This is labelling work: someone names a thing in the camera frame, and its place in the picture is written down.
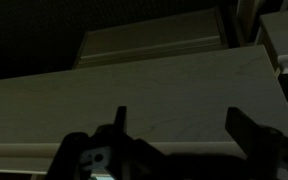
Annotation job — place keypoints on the low wooden drawer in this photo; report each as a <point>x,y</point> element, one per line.
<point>150,36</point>

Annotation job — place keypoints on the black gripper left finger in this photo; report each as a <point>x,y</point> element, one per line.
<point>120,120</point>

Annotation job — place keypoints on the wooden drawer with blue garment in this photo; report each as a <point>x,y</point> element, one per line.
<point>150,100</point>

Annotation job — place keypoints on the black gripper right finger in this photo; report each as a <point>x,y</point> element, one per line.
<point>250,133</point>

